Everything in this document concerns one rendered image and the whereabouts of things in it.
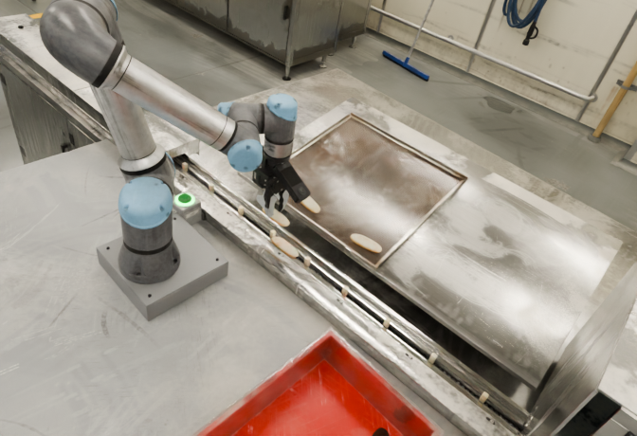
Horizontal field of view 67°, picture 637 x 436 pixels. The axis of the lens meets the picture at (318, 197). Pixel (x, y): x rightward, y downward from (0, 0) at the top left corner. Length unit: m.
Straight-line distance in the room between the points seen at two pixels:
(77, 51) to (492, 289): 1.13
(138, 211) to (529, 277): 1.04
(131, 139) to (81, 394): 0.56
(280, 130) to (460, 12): 3.98
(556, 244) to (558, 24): 3.32
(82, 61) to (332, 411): 0.87
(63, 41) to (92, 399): 0.72
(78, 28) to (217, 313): 0.72
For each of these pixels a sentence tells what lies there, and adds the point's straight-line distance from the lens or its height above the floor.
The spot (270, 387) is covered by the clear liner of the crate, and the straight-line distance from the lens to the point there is 1.08.
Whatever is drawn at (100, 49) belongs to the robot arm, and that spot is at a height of 1.46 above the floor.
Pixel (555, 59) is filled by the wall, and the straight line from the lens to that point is 4.79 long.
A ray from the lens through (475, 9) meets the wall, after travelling 4.98.
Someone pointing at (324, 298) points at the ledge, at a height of 0.86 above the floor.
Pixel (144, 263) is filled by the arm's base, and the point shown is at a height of 0.94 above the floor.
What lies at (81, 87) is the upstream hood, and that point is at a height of 0.92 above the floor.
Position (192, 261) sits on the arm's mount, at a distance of 1.33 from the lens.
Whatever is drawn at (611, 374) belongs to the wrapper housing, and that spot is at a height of 1.30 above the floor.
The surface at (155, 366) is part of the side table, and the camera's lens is 1.22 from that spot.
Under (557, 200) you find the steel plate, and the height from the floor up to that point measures 0.82.
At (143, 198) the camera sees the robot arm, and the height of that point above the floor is 1.11.
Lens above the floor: 1.85
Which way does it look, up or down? 39 degrees down
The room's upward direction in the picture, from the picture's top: 11 degrees clockwise
